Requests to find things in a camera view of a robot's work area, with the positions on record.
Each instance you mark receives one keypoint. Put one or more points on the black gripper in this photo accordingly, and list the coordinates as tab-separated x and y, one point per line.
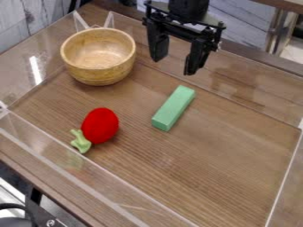
184	19

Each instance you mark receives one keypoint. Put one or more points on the red plush fruit green stem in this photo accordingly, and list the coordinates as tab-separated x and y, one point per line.
97	129

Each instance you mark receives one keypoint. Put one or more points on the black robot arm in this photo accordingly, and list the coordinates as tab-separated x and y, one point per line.
182	19

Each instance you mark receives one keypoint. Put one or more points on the wooden bowl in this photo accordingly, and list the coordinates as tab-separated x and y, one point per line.
98	55

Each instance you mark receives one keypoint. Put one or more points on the green rectangular block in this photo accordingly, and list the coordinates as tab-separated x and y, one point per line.
172	108

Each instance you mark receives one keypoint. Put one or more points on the metal table leg background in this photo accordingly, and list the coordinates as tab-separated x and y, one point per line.
280	31

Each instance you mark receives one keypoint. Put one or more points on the clear acrylic tray walls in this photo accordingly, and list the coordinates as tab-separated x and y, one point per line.
225	169

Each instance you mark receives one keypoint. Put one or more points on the black table frame bracket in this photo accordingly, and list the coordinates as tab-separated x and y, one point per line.
34	217

